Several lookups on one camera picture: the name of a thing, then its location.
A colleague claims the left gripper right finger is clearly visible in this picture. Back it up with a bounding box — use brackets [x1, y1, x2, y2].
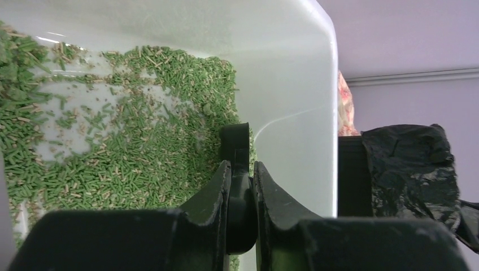
[253, 161, 468, 270]

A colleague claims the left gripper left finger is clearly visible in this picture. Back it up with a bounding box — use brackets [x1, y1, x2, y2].
[8, 161, 232, 270]

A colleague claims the black trash bin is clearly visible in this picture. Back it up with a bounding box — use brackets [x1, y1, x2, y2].
[338, 136, 373, 217]

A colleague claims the black litter scoop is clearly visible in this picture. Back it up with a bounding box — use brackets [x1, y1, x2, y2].
[219, 123, 258, 255]

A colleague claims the white plastic litter box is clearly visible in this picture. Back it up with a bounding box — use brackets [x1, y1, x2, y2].
[1, 1, 338, 270]

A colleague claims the pink floral cloth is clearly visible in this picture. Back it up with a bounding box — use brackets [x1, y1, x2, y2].
[337, 71, 360, 136]

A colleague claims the black garbage bag liner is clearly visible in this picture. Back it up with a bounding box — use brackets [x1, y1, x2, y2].
[362, 124, 478, 253]

